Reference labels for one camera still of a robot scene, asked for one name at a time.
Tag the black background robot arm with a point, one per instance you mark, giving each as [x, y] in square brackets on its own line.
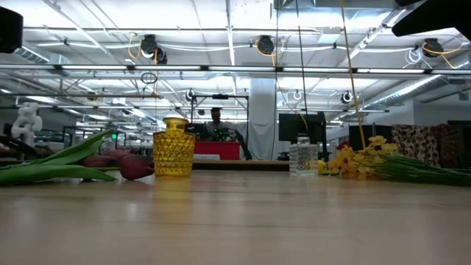
[244, 147]

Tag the clear textured glass vase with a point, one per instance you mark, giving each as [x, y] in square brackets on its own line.
[303, 158]

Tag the yellow textured glass vase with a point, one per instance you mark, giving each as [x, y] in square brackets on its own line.
[174, 147]

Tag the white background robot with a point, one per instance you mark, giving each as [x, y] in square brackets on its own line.
[27, 125]

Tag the floral patterned fabric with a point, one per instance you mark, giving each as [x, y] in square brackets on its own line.
[412, 140]

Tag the black cabinet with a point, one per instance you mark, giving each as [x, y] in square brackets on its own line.
[382, 130]

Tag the dark patterned fabric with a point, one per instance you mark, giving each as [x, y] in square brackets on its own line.
[456, 147]

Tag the dark red background object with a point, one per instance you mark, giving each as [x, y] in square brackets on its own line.
[343, 145]

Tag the black monitor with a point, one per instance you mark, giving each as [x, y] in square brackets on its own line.
[294, 127]
[193, 130]

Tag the white square pillar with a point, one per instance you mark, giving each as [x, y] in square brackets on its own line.
[263, 117]

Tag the person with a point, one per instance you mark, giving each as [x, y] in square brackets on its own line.
[216, 117]

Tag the white flat box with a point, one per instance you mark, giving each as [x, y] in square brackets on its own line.
[208, 157]

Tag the red plastic bin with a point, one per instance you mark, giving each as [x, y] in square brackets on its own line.
[221, 149]

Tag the black camera stand frame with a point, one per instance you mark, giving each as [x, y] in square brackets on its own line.
[220, 96]

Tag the black aluminium table frame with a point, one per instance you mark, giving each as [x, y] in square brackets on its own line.
[239, 165]

